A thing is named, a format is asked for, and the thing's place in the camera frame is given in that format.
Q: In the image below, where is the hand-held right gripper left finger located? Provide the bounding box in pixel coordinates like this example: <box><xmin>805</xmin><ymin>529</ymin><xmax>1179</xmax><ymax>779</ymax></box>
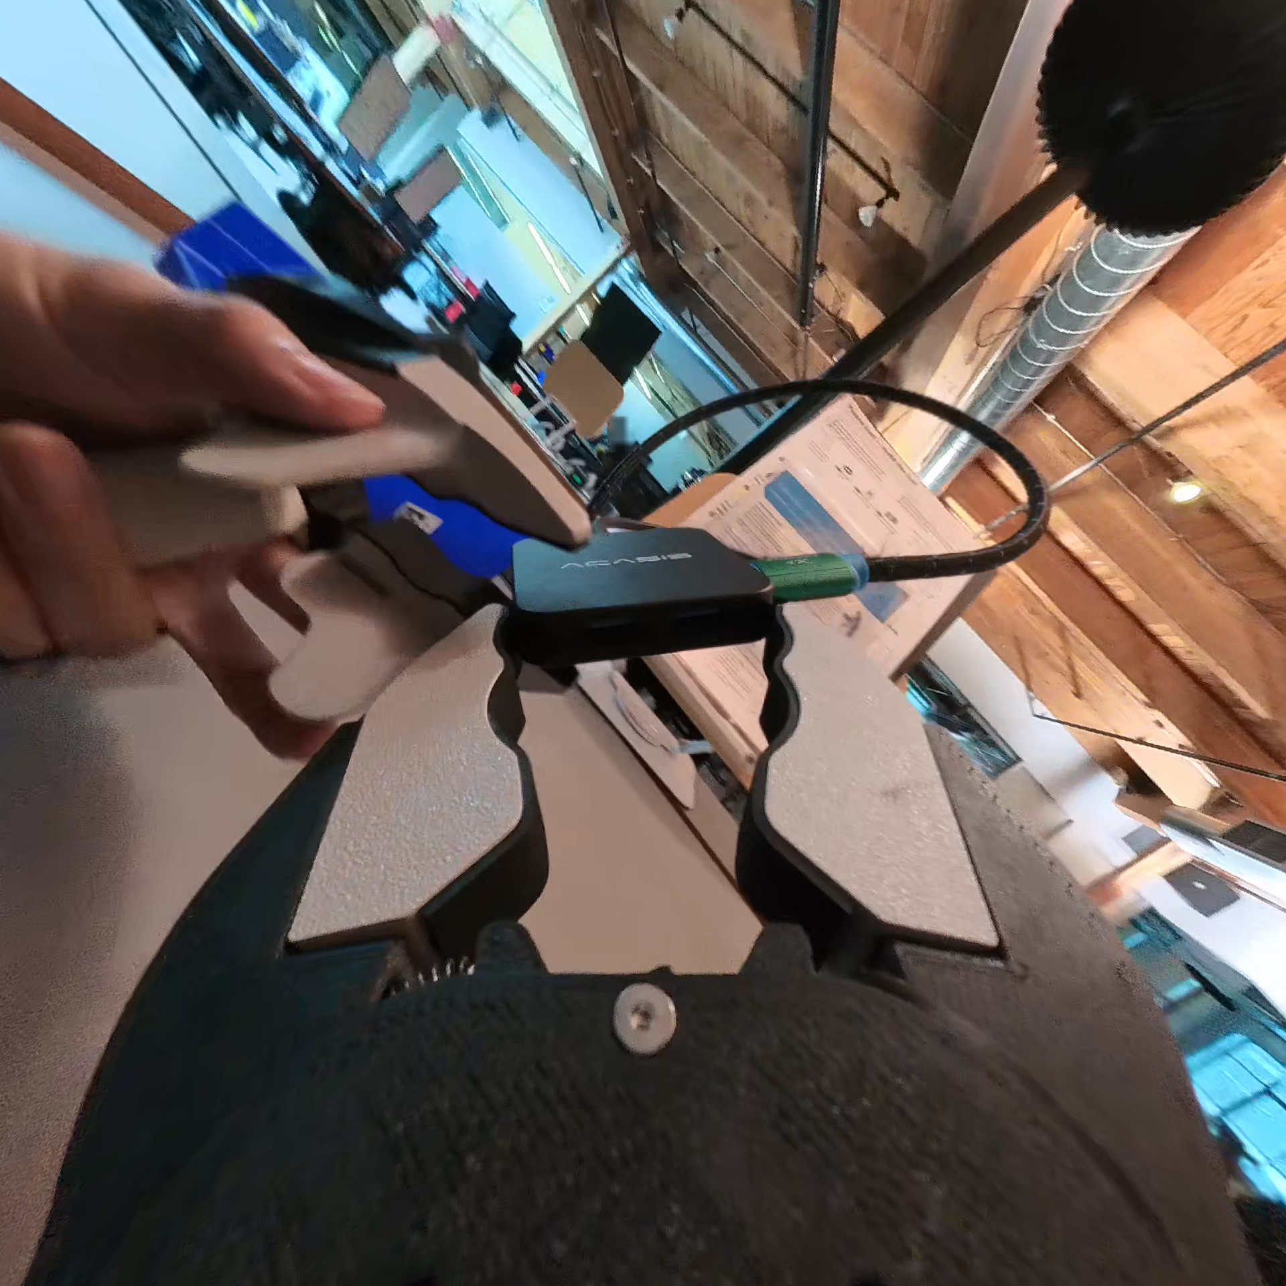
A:
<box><xmin>285</xmin><ymin>602</ymin><xmax>548</xmax><ymax>967</ymax></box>

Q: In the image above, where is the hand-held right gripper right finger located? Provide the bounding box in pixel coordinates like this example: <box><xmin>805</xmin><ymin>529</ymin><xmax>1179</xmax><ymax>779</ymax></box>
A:
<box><xmin>736</xmin><ymin>606</ymin><xmax>1001</xmax><ymax>974</ymax></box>

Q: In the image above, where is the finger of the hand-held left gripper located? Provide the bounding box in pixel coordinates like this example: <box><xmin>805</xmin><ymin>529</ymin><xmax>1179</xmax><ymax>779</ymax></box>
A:
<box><xmin>394</xmin><ymin>350</ymin><xmax>595</xmax><ymax>550</ymax></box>
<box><xmin>263</xmin><ymin>546</ymin><xmax>493</xmax><ymax>723</ymax></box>

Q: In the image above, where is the blue plastic bin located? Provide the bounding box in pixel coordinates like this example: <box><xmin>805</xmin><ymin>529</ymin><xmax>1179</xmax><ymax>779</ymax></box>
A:
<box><xmin>154</xmin><ymin>200</ymin><xmax>538</xmax><ymax>582</ymax></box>

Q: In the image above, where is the black usb hub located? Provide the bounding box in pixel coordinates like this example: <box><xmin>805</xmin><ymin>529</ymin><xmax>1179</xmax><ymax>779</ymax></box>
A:
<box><xmin>499</xmin><ymin>526</ymin><xmax>779</xmax><ymax>668</ymax></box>

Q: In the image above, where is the black braided usb cable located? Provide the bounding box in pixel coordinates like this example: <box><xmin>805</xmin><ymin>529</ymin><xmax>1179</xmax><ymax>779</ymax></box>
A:
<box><xmin>586</xmin><ymin>380</ymin><xmax>1050</xmax><ymax>608</ymax></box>

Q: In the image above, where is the person's left hand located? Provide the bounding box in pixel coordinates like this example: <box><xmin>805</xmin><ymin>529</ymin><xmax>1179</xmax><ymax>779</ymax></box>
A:
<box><xmin>0</xmin><ymin>235</ymin><xmax>387</xmax><ymax>761</ymax></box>

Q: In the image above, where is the brown cardboard sheet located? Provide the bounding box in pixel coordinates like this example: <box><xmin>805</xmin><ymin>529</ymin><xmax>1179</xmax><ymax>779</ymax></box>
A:
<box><xmin>540</xmin><ymin>339</ymin><xmax>625</xmax><ymax>434</ymax></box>

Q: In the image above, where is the black flat panel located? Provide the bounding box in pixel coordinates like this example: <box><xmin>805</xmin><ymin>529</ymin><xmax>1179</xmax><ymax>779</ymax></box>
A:
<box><xmin>581</xmin><ymin>284</ymin><xmax>664</xmax><ymax>384</ymax></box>

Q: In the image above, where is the wooden document stand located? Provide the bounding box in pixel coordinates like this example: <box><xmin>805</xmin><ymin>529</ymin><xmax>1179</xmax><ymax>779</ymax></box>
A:
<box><xmin>602</xmin><ymin>395</ymin><xmax>997</xmax><ymax>805</ymax></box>

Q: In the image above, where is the black round ceiling fixture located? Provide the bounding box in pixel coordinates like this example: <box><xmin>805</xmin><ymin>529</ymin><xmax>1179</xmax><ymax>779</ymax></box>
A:
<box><xmin>832</xmin><ymin>0</ymin><xmax>1286</xmax><ymax>377</ymax></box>

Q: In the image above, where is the brown wooden rail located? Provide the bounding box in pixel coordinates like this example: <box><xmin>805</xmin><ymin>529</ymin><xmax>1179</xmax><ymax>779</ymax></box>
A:
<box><xmin>0</xmin><ymin>78</ymin><xmax>193</xmax><ymax>240</ymax></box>

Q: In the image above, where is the silver ventilation duct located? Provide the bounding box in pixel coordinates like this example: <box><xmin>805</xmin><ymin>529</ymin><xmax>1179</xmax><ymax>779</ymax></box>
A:
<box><xmin>915</xmin><ymin>222</ymin><xmax>1198</xmax><ymax>495</ymax></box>

